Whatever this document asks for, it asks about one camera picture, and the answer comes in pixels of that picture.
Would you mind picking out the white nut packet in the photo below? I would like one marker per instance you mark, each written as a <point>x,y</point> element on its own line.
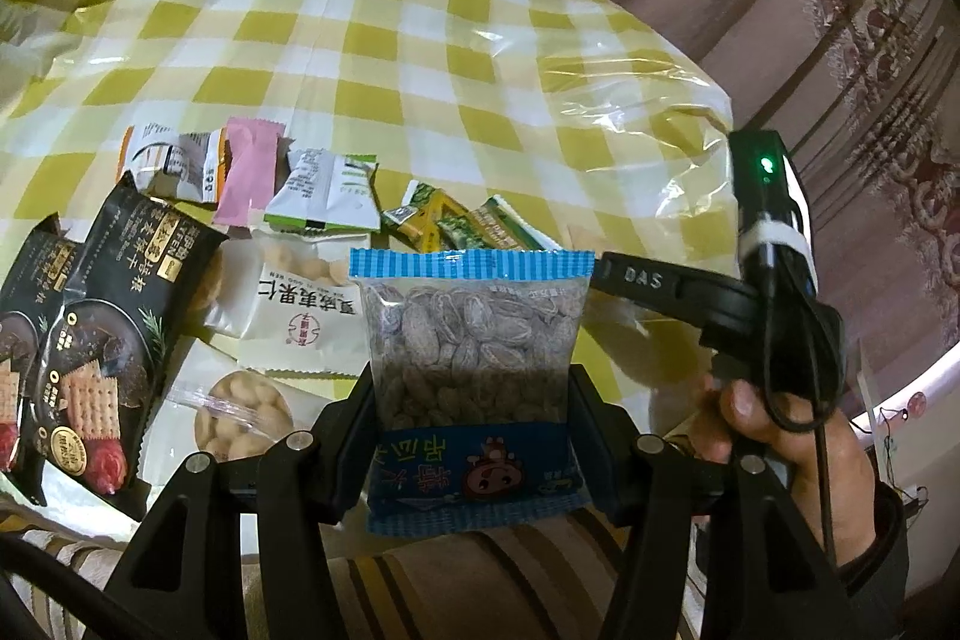
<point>300,310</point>

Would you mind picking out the black cracker packet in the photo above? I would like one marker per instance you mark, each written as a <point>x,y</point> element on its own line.
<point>22,340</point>
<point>105,325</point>

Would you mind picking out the person's right hand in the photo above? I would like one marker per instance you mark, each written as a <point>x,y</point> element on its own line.
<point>810,475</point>

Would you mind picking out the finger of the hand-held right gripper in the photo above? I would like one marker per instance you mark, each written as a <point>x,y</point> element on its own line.
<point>637,281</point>

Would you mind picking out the striped cushion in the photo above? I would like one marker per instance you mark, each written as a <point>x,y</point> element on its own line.
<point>465,580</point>

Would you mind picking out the yellow checkered tablecloth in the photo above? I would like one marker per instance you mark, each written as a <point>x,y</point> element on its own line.
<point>375,48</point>

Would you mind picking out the person's right forearm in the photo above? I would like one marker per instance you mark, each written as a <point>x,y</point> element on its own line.
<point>877,565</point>

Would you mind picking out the small green yellow packet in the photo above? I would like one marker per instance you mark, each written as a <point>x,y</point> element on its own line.
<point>424,220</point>
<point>495,227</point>

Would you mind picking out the blue striped nut packet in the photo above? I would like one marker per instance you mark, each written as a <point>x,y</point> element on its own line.
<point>465,340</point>

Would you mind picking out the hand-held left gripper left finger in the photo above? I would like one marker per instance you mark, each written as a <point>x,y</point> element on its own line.
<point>349,452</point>

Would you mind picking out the pink snack packet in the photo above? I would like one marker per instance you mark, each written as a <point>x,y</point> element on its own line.
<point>247,175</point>

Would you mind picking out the green white snack packet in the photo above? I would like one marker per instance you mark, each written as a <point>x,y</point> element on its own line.
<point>322,194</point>

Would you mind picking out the clear nut packet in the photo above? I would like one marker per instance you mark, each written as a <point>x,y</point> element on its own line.
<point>232,415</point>

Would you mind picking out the orange white snack packet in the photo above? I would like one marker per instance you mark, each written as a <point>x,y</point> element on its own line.
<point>169,160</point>

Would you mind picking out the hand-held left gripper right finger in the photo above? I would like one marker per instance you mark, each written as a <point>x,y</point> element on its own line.
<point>600,445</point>

